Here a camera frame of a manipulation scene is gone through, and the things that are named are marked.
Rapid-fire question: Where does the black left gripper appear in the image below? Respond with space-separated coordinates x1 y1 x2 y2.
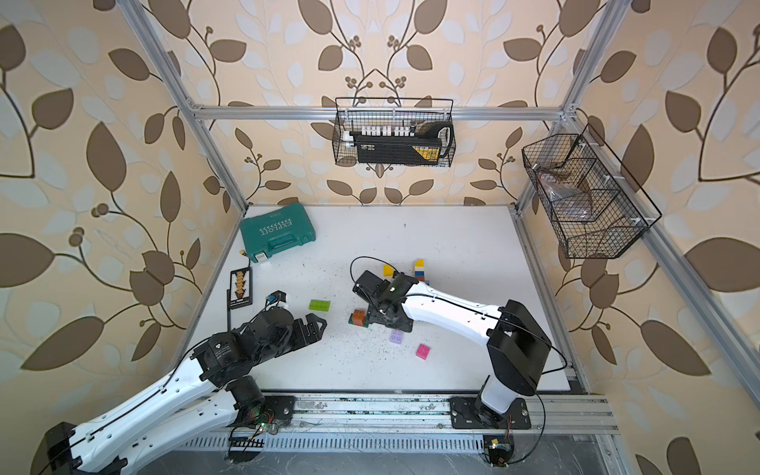
255 313 332 371

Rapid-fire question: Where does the lime green long lego brick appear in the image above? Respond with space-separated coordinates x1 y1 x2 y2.
309 299 331 313

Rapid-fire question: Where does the pink lego brick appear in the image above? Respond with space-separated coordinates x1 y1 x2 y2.
416 344 431 360

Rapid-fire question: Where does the dark green long lego brick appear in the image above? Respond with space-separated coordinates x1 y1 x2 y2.
348 317 369 328

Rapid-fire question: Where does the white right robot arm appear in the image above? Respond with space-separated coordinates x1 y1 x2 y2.
352 271 553 429

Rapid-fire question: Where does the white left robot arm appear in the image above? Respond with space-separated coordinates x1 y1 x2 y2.
37 306 328 474

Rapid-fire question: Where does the black parallel charging board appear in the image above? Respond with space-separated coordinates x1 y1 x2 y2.
228 266 253 310

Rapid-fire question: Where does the green plastic tool case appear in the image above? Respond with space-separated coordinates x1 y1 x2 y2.
239 203 317 263

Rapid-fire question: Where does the black battery charger in basket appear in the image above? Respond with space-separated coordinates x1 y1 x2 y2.
332 121 456 166

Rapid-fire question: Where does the plastic bag in basket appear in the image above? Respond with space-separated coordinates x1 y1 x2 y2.
538 171 592 214

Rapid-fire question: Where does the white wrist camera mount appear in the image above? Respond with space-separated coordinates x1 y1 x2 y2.
266 291 287 307

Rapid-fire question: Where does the red black cable yellow plug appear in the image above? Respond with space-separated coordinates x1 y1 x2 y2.
239 249 251 267

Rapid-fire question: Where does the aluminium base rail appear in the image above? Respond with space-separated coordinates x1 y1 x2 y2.
127 390 619 455

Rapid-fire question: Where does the black wire basket back wall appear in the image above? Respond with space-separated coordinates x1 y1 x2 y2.
332 96 456 167

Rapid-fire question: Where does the black wire basket wall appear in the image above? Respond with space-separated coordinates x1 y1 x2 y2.
522 125 662 259
332 96 456 167

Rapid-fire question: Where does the black wire basket right wall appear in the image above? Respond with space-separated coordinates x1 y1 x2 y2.
522 125 662 259

